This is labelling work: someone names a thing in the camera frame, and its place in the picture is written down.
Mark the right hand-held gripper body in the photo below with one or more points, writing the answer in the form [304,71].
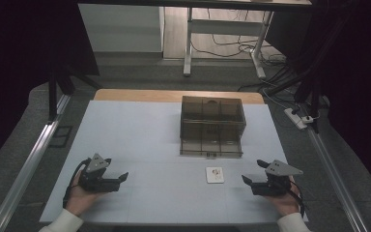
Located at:
[272,186]

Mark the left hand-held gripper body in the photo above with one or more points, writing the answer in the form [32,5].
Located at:
[93,182]

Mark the small white card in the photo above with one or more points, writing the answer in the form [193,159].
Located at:
[214,175]

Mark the transparent brown drawer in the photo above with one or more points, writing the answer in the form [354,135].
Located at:
[211,145]

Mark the transparent brown storage box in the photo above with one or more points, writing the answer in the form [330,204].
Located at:
[212,108]

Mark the person's right hand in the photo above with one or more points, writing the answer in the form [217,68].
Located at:
[285,203]

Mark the person's left hand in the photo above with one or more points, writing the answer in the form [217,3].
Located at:
[80,201]

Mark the pale table cover mat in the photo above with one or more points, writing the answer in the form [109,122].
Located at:
[141,135]

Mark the white power strip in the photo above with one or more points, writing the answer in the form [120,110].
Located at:
[294,117]

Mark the white plug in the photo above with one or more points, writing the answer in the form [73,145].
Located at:
[308,120]

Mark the black tripod stand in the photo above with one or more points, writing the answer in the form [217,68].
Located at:
[52,96]
[315,96]

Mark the dark curtain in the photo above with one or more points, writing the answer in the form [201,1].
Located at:
[360,80]
[13,64]

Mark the white cabinet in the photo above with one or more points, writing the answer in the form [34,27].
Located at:
[122,29]

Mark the white-legged desk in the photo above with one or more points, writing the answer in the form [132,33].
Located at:
[225,27]

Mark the black rectangular frame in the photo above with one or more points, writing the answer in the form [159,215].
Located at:
[61,137]

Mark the aluminium rail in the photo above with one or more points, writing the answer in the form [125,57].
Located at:
[29,167]
[335,180]

